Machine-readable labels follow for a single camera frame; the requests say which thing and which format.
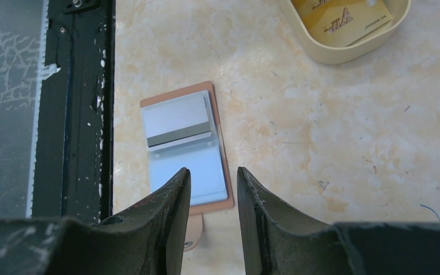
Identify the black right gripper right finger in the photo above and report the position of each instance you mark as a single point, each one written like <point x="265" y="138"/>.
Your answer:
<point x="277" y="238"/>

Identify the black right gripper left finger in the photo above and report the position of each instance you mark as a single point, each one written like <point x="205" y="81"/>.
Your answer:
<point x="146" y="238"/>

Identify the tan leather card holder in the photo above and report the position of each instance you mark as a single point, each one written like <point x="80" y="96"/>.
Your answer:
<point x="211" y="188"/>

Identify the white card with stripe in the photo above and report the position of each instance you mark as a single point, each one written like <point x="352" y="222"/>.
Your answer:
<point x="177" y="121"/>

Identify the cream plastic tray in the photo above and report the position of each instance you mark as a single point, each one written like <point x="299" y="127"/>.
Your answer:
<point x="399" y="10"/>

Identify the yellow credit cards stack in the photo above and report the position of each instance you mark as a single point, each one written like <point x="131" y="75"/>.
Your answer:
<point x="339" y="23"/>

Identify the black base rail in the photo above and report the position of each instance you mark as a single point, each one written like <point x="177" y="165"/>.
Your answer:
<point x="72" y="146"/>

